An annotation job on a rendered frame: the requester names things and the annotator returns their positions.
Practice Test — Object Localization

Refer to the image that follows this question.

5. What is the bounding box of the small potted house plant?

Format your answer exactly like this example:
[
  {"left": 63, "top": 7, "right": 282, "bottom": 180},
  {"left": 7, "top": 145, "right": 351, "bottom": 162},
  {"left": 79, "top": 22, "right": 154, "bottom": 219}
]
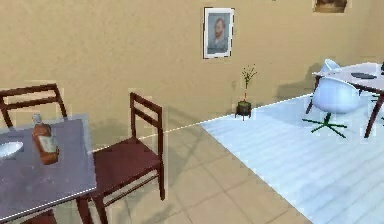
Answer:
[{"left": 234, "top": 64, "right": 258, "bottom": 122}]

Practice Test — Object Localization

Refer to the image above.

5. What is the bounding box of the dark red wooden chair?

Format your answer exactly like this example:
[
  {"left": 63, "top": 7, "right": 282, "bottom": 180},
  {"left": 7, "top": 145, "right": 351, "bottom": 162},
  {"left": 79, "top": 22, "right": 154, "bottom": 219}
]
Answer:
[
  {"left": 89, "top": 92, "right": 166, "bottom": 224},
  {"left": 0, "top": 83, "right": 68, "bottom": 129}
]

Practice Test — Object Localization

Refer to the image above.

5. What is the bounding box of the white framed portrait picture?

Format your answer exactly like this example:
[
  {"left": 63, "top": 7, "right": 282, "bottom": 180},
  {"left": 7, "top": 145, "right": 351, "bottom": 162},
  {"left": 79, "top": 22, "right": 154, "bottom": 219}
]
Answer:
[{"left": 203, "top": 6, "right": 235, "bottom": 60}]

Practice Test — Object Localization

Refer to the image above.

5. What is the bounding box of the white shell swivel chair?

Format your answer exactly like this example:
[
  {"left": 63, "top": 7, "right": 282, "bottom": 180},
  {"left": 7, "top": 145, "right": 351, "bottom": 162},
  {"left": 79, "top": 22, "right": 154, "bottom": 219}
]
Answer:
[
  {"left": 301, "top": 76, "right": 361, "bottom": 139},
  {"left": 321, "top": 58, "right": 342, "bottom": 73}
]

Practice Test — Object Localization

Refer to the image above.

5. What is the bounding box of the brown sauce bottle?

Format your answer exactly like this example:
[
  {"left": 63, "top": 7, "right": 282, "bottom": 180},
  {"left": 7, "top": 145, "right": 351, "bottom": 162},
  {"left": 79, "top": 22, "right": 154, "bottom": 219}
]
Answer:
[{"left": 31, "top": 113, "right": 60, "bottom": 166}]

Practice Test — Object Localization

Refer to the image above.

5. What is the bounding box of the grey top dining table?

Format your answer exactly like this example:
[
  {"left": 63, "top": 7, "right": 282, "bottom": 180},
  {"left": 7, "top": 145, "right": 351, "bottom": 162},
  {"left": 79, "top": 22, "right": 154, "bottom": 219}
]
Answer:
[{"left": 0, "top": 114, "right": 98, "bottom": 224}]

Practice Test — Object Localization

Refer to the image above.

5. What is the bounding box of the white top wooden table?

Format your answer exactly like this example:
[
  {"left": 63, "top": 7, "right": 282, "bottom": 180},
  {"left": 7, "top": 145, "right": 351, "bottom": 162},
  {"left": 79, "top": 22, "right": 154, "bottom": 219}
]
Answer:
[{"left": 305, "top": 62, "right": 384, "bottom": 139}]

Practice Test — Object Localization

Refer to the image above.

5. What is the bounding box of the brown framed picture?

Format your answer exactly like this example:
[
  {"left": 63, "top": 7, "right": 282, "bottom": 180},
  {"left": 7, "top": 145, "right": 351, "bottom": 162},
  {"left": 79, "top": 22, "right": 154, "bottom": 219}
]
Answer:
[{"left": 313, "top": 0, "right": 348, "bottom": 14}]

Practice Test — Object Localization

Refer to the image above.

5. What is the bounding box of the flat black object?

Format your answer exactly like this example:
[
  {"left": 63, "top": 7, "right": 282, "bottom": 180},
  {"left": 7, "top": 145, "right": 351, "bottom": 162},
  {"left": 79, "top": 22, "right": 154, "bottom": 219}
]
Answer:
[{"left": 350, "top": 72, "right": 378, "bottom": 80}]

